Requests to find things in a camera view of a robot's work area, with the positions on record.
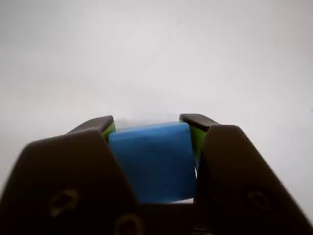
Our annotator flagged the blue cube block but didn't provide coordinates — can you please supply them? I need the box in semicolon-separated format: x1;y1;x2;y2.
108;121;198;204

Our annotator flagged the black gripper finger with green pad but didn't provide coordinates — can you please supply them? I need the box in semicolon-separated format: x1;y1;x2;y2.
179;113;313;235
0;115;145;235

